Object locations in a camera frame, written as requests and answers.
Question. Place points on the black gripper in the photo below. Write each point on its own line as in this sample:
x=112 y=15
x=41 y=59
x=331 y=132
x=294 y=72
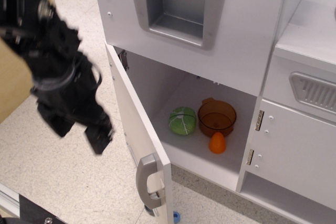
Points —
x=63 y=102

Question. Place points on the white low fridge door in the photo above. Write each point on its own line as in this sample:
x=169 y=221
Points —
x=140 y=135

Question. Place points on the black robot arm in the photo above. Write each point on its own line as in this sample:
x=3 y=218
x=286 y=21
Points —
x=35 y=32

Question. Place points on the light wooden board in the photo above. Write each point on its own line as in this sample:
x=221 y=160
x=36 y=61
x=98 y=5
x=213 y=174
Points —
x=15 y=80

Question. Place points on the upper silver door hinge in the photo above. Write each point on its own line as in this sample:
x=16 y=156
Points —
x=123 y=59

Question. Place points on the green toy cabbage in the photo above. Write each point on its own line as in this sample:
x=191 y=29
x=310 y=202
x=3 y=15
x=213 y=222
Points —
x=182 y=121

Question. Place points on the grey blue toy scoop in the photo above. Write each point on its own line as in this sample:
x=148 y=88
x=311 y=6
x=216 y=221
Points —
x=176 y=215

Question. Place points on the orange translucent toy pot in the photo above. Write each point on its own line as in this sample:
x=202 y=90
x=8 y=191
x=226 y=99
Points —
x=216 y=116

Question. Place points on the orange toy carrot piece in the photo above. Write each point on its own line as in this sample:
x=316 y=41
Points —
x=217 y=143

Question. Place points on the white toy kitchen cabinet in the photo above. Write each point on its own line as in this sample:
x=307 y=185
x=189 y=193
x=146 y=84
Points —
x=258 y=45

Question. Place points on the grey ice dispenser recess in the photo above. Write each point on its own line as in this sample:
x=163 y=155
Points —
x=194 y=22

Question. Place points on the lower brass oven hinge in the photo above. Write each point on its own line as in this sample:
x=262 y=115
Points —
x=250 y=157

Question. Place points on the brass oven hinge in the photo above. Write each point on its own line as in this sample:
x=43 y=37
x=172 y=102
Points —
x=250 y=157
x=259 y=120

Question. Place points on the upper brass oven hinge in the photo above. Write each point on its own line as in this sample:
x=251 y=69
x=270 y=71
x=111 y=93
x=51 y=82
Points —
x=259 y=120

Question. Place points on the white oven cabinet door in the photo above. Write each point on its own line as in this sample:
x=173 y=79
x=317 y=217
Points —
x=296 y=152

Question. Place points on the grey vent grille panel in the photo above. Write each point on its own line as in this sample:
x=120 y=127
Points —
x=314 y=92

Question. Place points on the grey fridge door handle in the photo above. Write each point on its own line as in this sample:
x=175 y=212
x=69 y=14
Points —
x=151 y=193

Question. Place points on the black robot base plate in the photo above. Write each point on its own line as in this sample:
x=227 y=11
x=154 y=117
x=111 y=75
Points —
x=30 y=212

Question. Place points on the aluminium frame rail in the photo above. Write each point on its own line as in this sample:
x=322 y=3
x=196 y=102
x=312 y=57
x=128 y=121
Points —
x=10 y=201

